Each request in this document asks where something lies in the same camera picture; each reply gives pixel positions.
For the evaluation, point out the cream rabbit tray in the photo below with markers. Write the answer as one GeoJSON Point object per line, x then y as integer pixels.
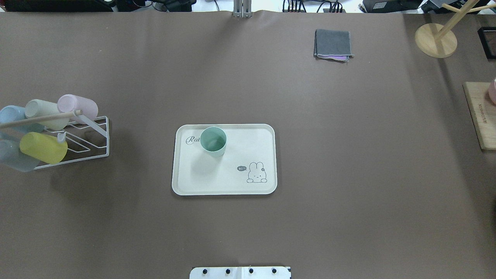
{"type": "Point", "coordinates": [247, 167]}

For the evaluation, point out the green cup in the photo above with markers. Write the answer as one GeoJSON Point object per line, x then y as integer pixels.
{"type": "Point", "coordinates": [214, 141]}

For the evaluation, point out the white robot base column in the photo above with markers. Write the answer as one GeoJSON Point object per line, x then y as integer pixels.
{"type": "Point", "coordinates": [246, 272]}

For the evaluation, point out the pink cup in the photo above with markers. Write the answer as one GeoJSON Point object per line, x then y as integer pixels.
{"type": "Point", "coordinates": [70, 102]}

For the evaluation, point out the yellow cup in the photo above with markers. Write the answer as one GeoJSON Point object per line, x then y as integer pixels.
{"type": "Point", "coordinates": [43, 147]}

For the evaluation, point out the cream cup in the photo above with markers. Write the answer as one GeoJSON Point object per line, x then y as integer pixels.
{"type": "Point", "coordinates": [38, 108]}

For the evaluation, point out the grey cup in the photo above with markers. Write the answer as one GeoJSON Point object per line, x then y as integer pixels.
{"type": "Point", "coordinates": [10, 155]}

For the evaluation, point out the blue cup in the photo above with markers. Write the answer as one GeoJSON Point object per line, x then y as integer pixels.
{"type": "Point", "coordinates": [13, 113]}

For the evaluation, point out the dark brown tray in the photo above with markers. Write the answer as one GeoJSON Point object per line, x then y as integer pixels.
{"type": "Point", "coordinates": [487, 36]}

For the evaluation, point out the grey folded cloth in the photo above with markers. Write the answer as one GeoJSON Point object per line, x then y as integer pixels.
{"type": "Point", "coordinates": [333, 45]}

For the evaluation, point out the wooden stand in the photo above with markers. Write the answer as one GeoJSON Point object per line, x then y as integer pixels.
{"type": "Point", "coordinates": [438, 41]}

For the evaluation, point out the wooden cutting board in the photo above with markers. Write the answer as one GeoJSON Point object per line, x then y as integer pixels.
{"type": "Point", "coordinates": [483, 113]}

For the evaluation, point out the pink bowl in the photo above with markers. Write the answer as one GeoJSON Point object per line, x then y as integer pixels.
{"type": "Point", "coordinates": [492, 91]}

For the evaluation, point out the aluminium frame post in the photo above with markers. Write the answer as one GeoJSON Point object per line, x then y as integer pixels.
{"type": "Point", "coordinates": [242, 9]}

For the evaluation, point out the white wire cup rack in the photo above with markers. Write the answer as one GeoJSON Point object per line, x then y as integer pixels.
{"type": "Point", "coordinates": [86, 141]}

